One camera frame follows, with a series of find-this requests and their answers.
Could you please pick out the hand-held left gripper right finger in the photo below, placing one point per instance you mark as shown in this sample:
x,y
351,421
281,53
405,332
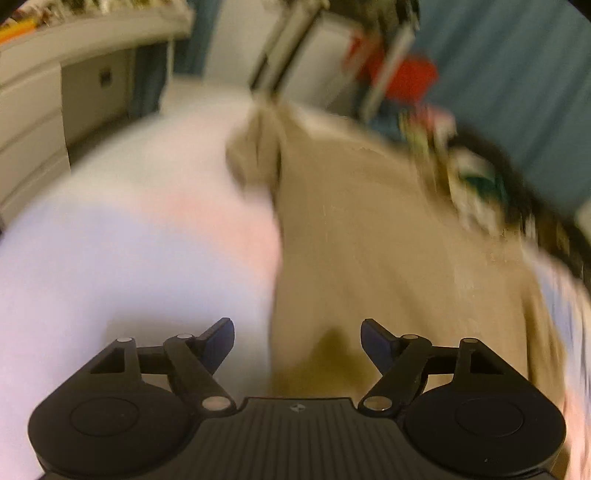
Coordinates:
x,y
373,344

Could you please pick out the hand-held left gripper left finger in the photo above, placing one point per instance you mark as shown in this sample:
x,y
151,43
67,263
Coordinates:
x,y
222,340

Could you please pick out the khaki garment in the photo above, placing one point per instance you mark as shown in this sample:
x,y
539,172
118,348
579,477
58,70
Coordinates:
x,y
369,240

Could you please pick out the blue curtain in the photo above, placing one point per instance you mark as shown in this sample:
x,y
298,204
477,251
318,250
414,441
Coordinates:
x,y
517,69

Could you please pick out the red object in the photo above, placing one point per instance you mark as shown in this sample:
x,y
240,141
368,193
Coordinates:
x,y
411,78

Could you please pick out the white panel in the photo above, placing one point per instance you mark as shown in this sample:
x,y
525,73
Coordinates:
x,y
323,60

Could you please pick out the white drawer cabinet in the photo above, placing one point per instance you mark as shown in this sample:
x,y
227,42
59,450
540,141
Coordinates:
x,y
32,115

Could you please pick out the metal frame rack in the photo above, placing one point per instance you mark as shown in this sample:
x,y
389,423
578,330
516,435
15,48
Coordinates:
x,y
295,41

